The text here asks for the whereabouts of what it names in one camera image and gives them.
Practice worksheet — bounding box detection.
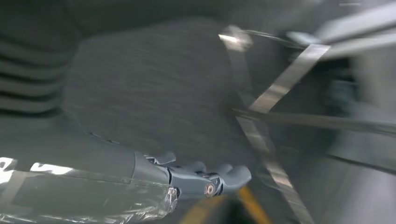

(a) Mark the steel workbench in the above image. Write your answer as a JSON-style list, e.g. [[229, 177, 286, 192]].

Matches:
[[218, 1, 396, 224]]

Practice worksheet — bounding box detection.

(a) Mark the yellow floor tape outline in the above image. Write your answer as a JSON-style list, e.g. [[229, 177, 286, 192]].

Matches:
[[179, 185, 274, 224]]

